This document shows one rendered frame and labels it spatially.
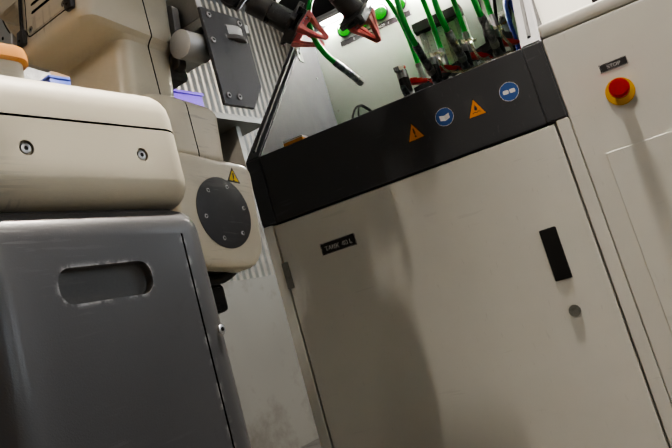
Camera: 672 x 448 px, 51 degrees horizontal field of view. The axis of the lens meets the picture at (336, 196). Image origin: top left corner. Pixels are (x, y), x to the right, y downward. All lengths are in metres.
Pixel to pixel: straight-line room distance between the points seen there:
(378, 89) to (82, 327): 1.62
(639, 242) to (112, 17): 0.96
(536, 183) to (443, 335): 0.35
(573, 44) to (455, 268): 0.49
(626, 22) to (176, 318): 1.04
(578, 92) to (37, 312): 1.09
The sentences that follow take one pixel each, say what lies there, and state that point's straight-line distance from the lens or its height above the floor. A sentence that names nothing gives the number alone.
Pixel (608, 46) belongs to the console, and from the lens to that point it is 1.43.
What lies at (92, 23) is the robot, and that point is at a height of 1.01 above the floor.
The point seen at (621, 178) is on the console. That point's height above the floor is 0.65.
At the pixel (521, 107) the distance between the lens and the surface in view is 1.43.
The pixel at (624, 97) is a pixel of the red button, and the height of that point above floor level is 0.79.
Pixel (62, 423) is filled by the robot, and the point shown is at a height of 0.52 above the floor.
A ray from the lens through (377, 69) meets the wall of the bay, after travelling 2.13.
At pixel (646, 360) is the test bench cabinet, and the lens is 1.41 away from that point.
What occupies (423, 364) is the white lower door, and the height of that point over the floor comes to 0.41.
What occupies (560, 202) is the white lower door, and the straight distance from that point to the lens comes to 1.40.
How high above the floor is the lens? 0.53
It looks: 10 degrees up
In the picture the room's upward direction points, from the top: 16 degrees counter-clockwise
